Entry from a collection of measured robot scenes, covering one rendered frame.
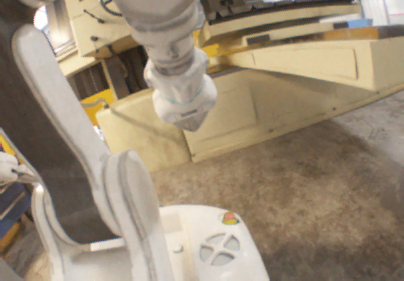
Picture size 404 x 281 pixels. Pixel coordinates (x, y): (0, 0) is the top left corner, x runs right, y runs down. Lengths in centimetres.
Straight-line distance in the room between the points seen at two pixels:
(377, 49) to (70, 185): 63
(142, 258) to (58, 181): 18
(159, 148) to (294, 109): 112
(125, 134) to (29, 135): 135
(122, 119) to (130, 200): 133
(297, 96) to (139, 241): 158
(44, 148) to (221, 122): 136
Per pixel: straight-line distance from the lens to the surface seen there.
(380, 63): 51
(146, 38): 20
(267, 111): 164
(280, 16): 146
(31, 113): 31
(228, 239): 50
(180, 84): 25
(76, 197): 36
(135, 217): 32
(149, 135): 160
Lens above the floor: 74
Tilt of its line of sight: 19 degrees down
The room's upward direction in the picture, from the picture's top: 18 degrees counter-clockwise
